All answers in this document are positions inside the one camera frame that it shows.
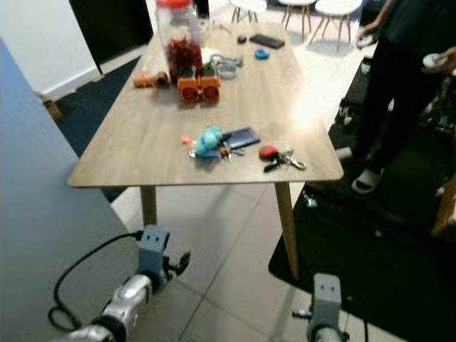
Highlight keys with red fob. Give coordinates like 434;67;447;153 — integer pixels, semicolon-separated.
258;145;308;173

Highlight person's left hand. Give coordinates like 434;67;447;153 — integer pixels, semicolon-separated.
435;46;456;75

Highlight person's right hand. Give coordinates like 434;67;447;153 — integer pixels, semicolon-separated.
363;21;385;41

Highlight black floor mat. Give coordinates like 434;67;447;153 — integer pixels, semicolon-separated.
269;182;456;336

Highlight small orange key tag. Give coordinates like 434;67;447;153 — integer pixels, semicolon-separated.
180;134;198;159

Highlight light wooden table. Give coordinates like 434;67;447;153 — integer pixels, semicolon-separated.
68;18;344;281

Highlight dark blue card wallet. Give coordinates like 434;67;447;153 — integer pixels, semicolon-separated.
221;127;261;150

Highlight orange and black device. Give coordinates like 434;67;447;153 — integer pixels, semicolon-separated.
199;73;222;103
177;73;201;105

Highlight wooden crate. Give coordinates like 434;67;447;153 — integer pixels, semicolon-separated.
431;175;456;237

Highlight dark blue carpet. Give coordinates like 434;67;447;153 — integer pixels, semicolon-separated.
53;56;142;204

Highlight brown cardboard box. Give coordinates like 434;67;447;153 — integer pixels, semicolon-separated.
43;96;63;122

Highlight grey metal clamp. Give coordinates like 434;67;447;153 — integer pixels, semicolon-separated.
203;53;243;81

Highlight black wheeled cart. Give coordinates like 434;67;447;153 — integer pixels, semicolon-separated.
328;64;456;136

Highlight clear jar with red lid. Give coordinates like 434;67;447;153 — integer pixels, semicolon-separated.
155;0;204;85

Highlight black smartphone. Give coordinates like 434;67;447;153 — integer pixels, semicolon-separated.
248;33;286;49

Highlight black door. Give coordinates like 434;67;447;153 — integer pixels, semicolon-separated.
70;0;154;74

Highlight person in dark clothes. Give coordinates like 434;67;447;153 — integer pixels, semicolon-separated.
335;0;456;195

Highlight white chair with wooden legs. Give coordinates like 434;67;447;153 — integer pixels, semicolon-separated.
310;0;363;43
229;0;264;22
278;0;313;33

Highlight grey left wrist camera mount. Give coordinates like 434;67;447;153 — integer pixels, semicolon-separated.
139;227;172;291

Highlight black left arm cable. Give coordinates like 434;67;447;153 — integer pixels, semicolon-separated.
48;230;143;332

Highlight light blue plush keychain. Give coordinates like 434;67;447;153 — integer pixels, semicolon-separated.
196;126;225;158

